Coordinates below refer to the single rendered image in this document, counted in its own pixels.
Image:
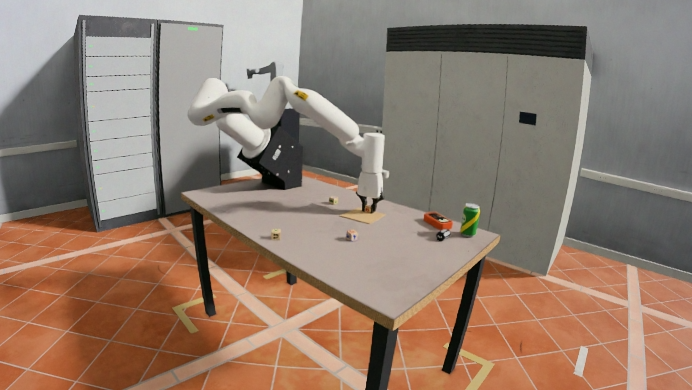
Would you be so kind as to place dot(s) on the orange digital multimeter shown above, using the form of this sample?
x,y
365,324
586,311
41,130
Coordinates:
x,y
437,221

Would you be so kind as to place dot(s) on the green soda can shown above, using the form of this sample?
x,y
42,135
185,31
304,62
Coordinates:
x,y
470,220

